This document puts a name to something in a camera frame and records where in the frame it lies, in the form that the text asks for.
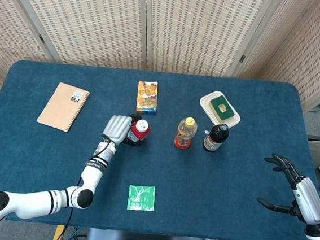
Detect green yellow sponge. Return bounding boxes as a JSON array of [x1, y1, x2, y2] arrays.
[[207, 95, 238, 123]]

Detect green tea sachet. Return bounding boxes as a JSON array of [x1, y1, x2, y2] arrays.
[[126, 183, 157, 212]]

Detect blue felt table cover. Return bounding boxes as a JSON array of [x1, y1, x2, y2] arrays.
[[0, 55, 320, 240]]

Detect kraft spiral notebook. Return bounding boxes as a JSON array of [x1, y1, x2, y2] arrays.
[[36, 80, 92, 135]]

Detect red juice bottle white cap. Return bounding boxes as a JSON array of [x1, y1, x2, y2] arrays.
[[126, 117, 152, 144]]

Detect blue floor cable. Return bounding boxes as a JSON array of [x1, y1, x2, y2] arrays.
[[62, 225, 82, 240]]

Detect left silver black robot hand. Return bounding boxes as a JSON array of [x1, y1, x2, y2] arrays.
[[100, 110, 151, 150]]

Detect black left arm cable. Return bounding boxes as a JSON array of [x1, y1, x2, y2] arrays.
[[53, 137, 110, 240]]

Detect orange tea bottle yellow cap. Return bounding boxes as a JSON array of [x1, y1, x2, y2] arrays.
[[173, 115, 199, 152]]

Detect dark tea bottle black cap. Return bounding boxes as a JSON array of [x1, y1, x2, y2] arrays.
[[201, 121, 230, 155]]

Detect white plastic tray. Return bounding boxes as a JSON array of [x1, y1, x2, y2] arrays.
[[197, 89, 244, 131]]

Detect yellow floor tape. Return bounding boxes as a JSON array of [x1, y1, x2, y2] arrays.
[[51, 224, 66, 240]]

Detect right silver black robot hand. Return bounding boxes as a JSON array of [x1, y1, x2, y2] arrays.
[[255, 152, 320, 227]]

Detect orange blue carton box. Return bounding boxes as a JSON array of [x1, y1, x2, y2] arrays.
[[135, 80, 161, 116]]

